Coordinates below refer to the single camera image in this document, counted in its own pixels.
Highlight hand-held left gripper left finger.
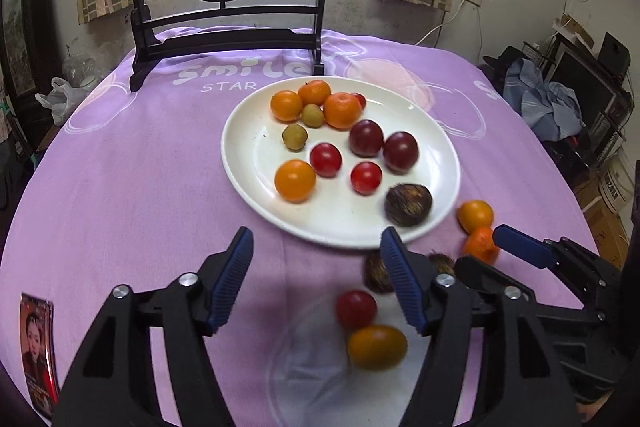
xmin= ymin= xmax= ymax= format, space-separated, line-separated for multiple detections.
xmin=52 ymin=227 xmax=254 ymax=427

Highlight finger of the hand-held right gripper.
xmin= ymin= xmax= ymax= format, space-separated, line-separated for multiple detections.
xmin=492 ymin=224 xmax=608 ymax=293
xmin=454 ymin=255 xmax=596 ymax=314

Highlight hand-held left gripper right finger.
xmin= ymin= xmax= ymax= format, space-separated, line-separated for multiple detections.
xmin=380 ymin=227 xmax=581 ymax=427

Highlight small orange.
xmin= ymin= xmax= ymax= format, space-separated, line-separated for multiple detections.
xmin=298 ymin=79 xmax=332 ymax=106
xmin=274 ymin=159 xmax=317 ymax=203
xmin=457 ymin=200 xmax=495 ymax=233
xmin=270 ymin=90 xmax=304 ymax=122
xmin=461 ymin=227 xmax=501 ymax=265

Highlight dark brown water chestnut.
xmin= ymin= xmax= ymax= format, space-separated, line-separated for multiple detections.
xmin=429 ymin=253 xmax=456 ymax=276
xmin=384 ymin=184 xmax=433 ymax=227
xmin=364 ymin=251 xmax=397 ymax=294

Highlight white oval plate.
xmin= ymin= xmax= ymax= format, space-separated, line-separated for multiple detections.
xmin=221 ymin=77 xmax=461 ymax=250

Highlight dark red plum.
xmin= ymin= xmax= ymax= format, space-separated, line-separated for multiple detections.
xmin=382 ymin=131 xmax=420 ymax=174
xmin=348 ymin=119 xmax=385 ymax=158

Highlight yellow-green longan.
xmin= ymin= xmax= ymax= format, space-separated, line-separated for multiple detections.
xmin=301 ymin=104 xmax=326 ymax=128
xmin=282 ymin=124 xmax=308 ymax=152

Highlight large orange tangerine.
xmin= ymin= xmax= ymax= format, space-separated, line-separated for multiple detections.
xmin=323 ymin=92 xmax=362 ymax=130

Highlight cardboard boxes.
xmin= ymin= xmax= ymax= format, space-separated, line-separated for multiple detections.
xmin=572 ymin=147 xmax=637 ymax=268

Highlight blue crumpled cloth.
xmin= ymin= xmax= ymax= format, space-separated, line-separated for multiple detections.
xmin=502 ymin=58 xmax=585 ymax=142

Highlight purple printed tablecloth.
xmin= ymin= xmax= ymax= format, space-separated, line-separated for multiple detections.
xmin=0 ymin=27 xmax=601 ymax=427

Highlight black monitor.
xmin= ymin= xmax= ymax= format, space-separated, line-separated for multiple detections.
xmin=542 ymin=34 xmax=632 ymax=145

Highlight black hat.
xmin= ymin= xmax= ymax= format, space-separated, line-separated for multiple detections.
xmin=482 ymin=47 xmax=523 ymax=74

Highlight smartphone with lit screen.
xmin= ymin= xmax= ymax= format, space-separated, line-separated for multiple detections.
xmin=19 ymin=292 xmax=62 ymax=420

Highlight black speaker box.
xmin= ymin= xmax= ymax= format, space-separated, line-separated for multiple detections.
xmin=597 ymin=32 xmax=632 ymax=76

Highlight black framed persimmon painting screen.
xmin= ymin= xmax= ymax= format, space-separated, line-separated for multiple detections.
xmin=129 ymin=0 xmax=337 ymax=94

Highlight white plastic bag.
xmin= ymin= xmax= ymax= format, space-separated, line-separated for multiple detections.
xmin=35 ymin=77 xmax=87 ymax=126

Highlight dark wooden cabinet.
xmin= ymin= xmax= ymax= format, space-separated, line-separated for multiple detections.
xmin=0 ymin=0 xmax=60 ymax=148

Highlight white power cable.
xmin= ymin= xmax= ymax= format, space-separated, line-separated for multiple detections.
xmin=415 ymin=0 xmax=467 ymax=48

